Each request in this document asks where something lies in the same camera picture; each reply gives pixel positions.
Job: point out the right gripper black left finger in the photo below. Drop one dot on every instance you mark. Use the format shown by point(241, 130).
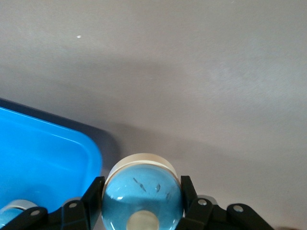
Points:
point(79, 213)

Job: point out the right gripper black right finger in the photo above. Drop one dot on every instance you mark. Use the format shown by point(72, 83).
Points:
point(200, 215)

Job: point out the blue call bell black scratches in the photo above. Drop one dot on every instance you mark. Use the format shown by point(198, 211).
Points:
point(144, 172)

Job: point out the blue plastic tray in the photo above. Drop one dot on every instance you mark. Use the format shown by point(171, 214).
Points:
point(36, 155)

